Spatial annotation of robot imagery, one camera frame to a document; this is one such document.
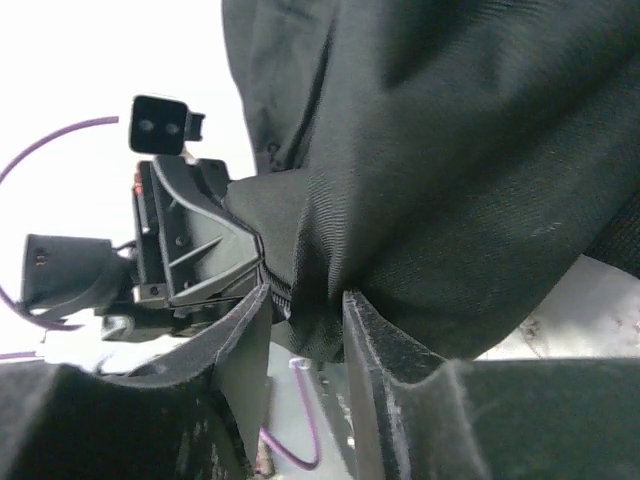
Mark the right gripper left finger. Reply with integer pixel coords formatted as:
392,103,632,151
1,286,272,479

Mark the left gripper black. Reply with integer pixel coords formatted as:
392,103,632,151
99,157,262,340

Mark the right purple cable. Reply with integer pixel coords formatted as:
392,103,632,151
257,357,321,471

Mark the black student backpack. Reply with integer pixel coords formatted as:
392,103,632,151
222,1,639,361

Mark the purple cable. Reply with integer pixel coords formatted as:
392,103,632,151
0,115,120,361
257,357,321,471

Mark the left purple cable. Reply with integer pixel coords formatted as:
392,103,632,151
0,115,120,361

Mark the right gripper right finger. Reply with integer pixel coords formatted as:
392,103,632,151
343,292,639,479

